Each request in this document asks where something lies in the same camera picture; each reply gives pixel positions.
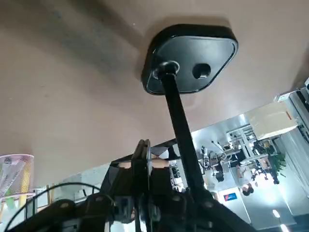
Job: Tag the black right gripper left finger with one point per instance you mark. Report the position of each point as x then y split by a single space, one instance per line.
116 183

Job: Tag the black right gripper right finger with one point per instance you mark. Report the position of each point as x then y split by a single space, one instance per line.
169 188

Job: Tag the black desktop phone stand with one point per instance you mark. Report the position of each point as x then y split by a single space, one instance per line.
193 50

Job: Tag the person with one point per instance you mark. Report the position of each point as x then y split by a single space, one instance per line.
242 177

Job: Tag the pink mesh pen cup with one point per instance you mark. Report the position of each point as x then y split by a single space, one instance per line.
14 169

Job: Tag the brown cardboard box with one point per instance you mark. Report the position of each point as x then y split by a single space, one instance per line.
270 120

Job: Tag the aluminium frame post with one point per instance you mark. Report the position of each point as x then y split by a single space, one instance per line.
299 108

